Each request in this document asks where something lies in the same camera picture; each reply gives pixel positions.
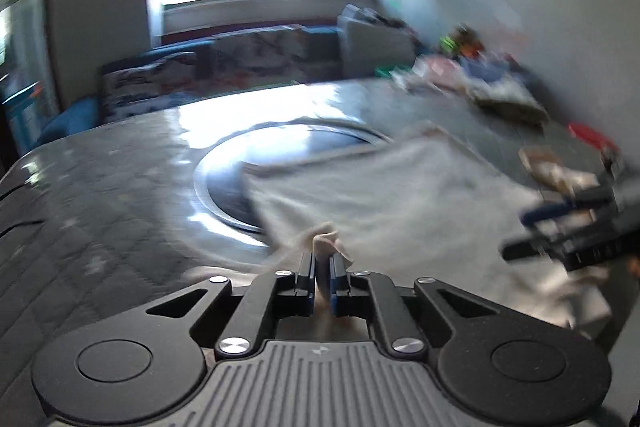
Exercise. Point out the blue cabinet in doorway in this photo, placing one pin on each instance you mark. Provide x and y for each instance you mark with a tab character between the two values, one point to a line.
27	113

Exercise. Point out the folded beige clothes stack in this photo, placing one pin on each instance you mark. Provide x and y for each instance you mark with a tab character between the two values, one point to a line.
507	98

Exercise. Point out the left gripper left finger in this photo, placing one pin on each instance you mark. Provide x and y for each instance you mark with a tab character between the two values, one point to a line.
258	307

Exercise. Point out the pink garment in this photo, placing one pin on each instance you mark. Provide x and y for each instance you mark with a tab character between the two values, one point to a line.
440	72

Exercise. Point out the round black induction cooktop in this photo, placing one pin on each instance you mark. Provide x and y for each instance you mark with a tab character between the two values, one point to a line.
223	177

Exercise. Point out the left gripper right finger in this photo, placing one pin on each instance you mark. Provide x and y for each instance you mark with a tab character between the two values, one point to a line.
375	298

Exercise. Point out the green bowl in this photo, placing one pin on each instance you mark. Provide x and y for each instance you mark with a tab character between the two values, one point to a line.
387	72

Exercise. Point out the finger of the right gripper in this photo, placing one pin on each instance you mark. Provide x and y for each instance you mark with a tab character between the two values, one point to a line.
540	246
550	211

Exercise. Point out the grey pillow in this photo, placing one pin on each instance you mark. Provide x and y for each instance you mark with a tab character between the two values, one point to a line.
367	43

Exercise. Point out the cream long-sleeve shirt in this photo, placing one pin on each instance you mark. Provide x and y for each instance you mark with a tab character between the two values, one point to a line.
424	206

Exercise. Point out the blue sofa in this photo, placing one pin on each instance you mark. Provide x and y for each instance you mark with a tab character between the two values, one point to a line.
324	64

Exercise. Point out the butterfly print cushion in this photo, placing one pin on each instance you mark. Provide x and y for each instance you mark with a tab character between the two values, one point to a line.
168	82
259	58

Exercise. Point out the right butterfly print cushion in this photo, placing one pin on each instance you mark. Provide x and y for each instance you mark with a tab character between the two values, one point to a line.
259	58

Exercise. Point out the left butterfly print cushion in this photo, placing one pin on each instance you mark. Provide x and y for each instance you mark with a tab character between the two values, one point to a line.
168	82

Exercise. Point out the grey quilted star tablecloth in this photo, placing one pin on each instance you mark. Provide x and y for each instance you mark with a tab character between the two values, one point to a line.
116	284

